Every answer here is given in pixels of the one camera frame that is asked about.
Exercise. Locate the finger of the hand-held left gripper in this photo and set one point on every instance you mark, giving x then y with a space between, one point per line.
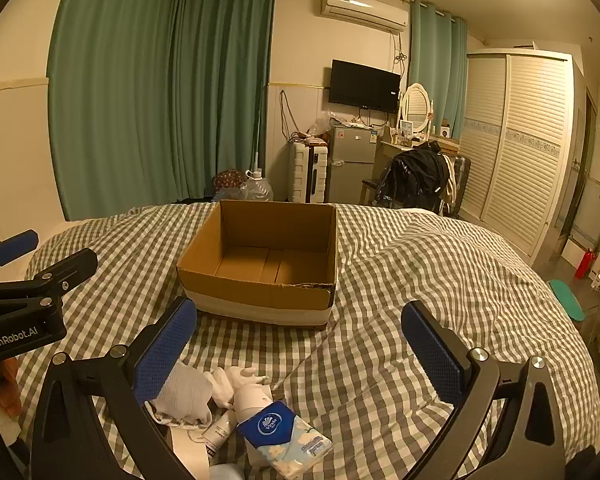
12 249
75 262

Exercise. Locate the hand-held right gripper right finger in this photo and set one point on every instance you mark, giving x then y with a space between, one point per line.
432 355

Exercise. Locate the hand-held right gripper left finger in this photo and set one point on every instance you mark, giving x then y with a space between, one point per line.
165 345

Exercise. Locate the white ribbed sock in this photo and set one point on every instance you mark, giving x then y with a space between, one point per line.
185 390

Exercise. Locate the white plush toy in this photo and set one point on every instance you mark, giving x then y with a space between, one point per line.
240 377

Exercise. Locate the cardboard box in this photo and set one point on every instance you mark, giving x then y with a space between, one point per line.
255 292

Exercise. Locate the orange plastic bag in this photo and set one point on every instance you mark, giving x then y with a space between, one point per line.
7 385

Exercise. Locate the grey white checked blanket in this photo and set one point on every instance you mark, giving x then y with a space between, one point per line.
380 360

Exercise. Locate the small white tube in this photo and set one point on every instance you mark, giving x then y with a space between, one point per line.
219 429

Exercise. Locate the white paper sheet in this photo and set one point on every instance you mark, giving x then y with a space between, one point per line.
190 452

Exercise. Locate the light blue packet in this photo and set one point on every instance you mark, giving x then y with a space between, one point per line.
227 473

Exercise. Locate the teal oval board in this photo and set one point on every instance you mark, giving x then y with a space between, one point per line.
567 300

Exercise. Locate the blue white tissue pack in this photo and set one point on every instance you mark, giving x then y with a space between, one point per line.
285 440

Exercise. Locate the wide green curtain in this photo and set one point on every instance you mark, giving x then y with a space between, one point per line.
110 100
225 85

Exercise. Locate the brown floral bag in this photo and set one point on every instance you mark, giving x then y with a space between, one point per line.
228 180

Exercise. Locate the red fire extinguisher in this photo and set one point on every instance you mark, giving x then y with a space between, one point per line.
584 265

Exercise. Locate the dark wooden chair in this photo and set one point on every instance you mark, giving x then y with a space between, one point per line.
460 180

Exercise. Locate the black jacket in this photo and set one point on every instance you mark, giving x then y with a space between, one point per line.
417 175

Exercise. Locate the clear water jug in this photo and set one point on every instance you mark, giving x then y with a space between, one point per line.
256 187

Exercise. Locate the white dressing table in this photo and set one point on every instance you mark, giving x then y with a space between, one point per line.
395 146

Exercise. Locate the white suitcase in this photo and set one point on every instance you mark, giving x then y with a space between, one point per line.
307 175

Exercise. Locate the white louvred wardrobe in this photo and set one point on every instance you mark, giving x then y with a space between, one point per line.
520 150

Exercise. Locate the white oval mirror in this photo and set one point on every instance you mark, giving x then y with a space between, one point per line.
416 107

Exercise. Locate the narrow green curtain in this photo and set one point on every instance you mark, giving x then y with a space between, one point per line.
437 70

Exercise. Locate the white air conditioner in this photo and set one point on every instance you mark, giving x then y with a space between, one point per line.
365 7

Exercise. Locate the black wall television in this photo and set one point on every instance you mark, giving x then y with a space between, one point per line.
362 85

